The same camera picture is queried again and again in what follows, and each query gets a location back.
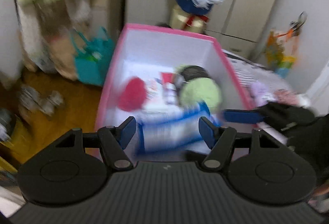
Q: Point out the red envelope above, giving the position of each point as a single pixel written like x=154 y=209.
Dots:
x=167 y=77

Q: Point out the pink cardboard box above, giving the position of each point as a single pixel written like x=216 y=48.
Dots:
x=145 y=51

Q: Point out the white purple tube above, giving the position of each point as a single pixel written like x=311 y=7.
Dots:
x=170 y=95

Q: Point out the purple plush toy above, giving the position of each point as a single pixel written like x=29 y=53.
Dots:
x=260 y=94

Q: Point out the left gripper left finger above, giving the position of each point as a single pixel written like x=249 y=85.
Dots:
x=113 y=142

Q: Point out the green yarn ball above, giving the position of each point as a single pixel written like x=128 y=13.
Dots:
x=201 y=90

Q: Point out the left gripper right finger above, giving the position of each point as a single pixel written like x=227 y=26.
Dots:
x=220 y=142

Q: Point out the blue white packet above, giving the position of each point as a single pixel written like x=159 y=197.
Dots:
x=174 y=129

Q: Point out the floral pink cloth pouch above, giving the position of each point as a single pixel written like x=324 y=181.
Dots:
x=288 y=97

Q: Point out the colourful paper gift bag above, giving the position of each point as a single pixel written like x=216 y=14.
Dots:
x=281 y=51

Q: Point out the brown paper bag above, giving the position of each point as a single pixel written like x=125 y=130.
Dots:
x=62 y=54

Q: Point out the pink fluffy pompom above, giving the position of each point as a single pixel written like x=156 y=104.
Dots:
x=133 y=96

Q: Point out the teal gift bag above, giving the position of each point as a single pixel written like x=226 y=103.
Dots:
x=93 y=57

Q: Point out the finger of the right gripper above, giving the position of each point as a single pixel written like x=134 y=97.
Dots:
x=242 y=116

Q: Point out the striped tablecloth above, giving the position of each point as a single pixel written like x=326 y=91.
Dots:
x=247 y=72

